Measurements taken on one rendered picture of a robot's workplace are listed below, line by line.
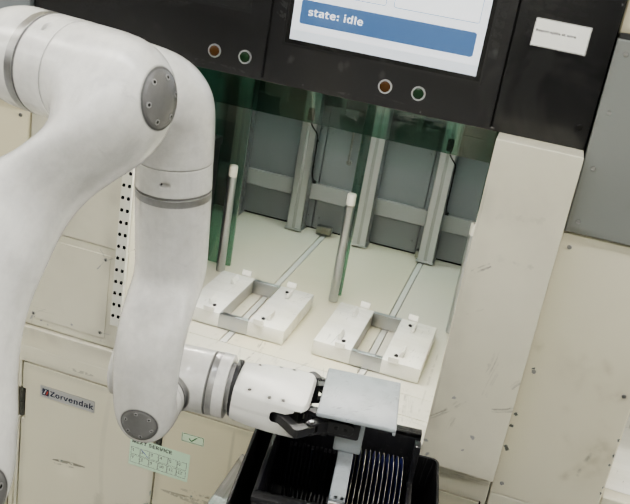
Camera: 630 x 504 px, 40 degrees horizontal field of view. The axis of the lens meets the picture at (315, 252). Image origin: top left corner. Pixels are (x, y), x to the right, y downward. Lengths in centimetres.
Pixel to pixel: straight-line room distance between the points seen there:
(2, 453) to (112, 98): 33
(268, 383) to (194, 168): 30
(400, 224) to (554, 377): 99
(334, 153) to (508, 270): 108
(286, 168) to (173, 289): 131
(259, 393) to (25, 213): 42
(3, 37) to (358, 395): 60
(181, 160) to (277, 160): 136
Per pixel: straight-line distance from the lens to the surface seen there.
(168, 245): 100
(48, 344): 165
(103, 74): 78
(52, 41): 83
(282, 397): 109
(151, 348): 102
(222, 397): 110
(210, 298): 172
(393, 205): 224
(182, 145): 96
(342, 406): 108
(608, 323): 134
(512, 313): 128
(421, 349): 169
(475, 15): 125
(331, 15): 129
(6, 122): 155
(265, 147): 232
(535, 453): 144
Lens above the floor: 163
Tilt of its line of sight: 21 degrees down
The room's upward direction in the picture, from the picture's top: 10 degrees clockwise
